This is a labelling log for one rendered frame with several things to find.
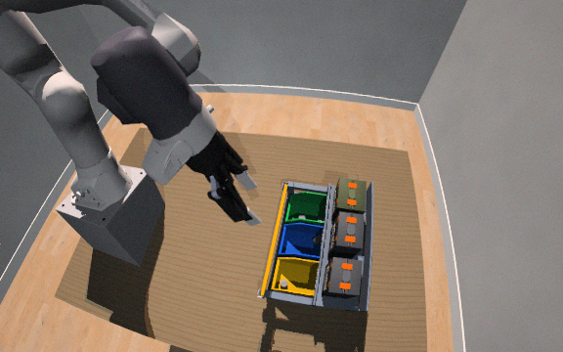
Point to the blue open bin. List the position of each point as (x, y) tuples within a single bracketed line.
[(296, 241)]

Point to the grey metal bin shelf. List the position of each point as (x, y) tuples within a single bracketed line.
[(358, 303)]

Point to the yellow bin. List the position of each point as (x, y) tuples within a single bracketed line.
[(299, 273)]

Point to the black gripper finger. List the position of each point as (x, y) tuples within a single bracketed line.
[(236, 168), (227, 197)]

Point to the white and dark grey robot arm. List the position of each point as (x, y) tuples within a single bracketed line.
[(139, 77)]

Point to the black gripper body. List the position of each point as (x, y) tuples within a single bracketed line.
[(207, 162)]

